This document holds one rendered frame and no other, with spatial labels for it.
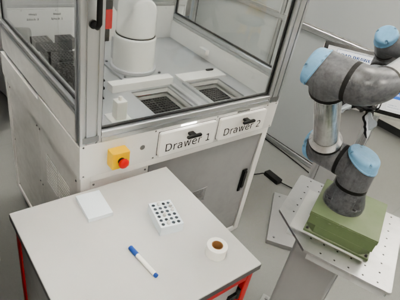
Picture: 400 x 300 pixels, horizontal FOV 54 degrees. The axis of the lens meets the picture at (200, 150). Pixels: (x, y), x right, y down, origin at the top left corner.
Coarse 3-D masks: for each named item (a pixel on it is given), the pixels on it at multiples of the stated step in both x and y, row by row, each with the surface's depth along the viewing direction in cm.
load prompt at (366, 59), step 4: (340, 52) 204; (344, 52) 204; (348, 52) 204; (352, 52) 204; (348, 56) 204; (352, 56) 204; (356, 56) 203; (360, 56) 203; (364, 56) 203; (360, 60) 203; (364, 60) 203; (368, 60) 203
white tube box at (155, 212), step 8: (168, 200) 142; (152, 208) 137; (160, 208) 139; (168, 208) 138; (152, 216) 136; (160, 216) 135; (168, 216) 135; (176, 216) 136; (160, 224) 131; (176, 224) 132; (160, 232) 131; (168, 232) 133
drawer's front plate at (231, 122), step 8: (248, 112) 181; (256, 112) 184; (264, 112) 188; (224, 120) 173; (232, 120) 176; (240, 120) 180; (256, 120) 187; (224, 128) 176; (232, 128) 179; (240, 128) 183; (256, 128) 191; (216, 136) 177; (224, 136) 179; (232, 136) 183
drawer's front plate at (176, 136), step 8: (184, 128) 160; (192, 128) 162; (200, 128) 165; (208, 128) 169; (160, 136) 154; (168, 136) 156; (176, 136) 159; (184, 136) 162; (200, 136) 168; (208, 136) 172; (160, 144) 156; (176, 144) 162; (184, 144) 165; (192, 144) 168; (200, 144) 171; (160, 152) 158; (168, 152) 161
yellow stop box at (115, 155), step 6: (108, 150) 142; (114, 150) 142; (120, 150) 143; (126, 150) 144; (108, 156) 143; (114, 156) 140; (120, 156) 142; (126, 156) 144; (108, 162) 144; (114, 162) 142; (114, 168) 144
